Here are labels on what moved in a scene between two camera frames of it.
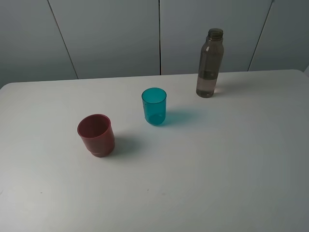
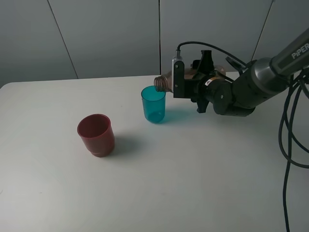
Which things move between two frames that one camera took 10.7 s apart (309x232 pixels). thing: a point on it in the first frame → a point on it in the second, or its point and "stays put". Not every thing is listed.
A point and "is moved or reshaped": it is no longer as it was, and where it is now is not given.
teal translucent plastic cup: (154, 101) stays put
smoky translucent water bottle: (211, 60) is moved or reshaped
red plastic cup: (96, 131) stays put
